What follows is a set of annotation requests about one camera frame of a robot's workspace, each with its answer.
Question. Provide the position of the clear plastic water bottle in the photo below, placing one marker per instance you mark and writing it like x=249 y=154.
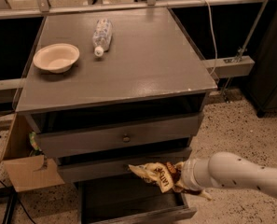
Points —
x=102 y=37

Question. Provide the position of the grey drawer cabinet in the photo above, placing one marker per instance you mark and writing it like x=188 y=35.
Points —
x=141 y=102

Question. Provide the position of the white paper bowl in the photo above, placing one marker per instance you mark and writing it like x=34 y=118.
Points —
x=56 y=58

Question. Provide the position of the grey open bottom drawer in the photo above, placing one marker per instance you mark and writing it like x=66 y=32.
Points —
x=124 y=198

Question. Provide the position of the dark cabinet at right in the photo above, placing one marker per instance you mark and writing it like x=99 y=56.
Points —
x=261 y=86

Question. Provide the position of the brown chip bag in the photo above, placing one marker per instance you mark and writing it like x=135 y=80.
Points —
x=166 y=176

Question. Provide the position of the brown cardboard box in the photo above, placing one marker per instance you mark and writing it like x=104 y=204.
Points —
x=27 y=172

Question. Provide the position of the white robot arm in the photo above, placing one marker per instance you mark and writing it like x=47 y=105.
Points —
x=226 y=170

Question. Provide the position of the grey top drawer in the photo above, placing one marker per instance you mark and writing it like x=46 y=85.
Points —
x=127 y=134

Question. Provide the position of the grey middle drawer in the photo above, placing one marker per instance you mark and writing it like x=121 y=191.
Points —
x=93 y=166

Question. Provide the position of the grey metal rail frame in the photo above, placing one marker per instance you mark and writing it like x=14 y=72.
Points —
x=119 y=6

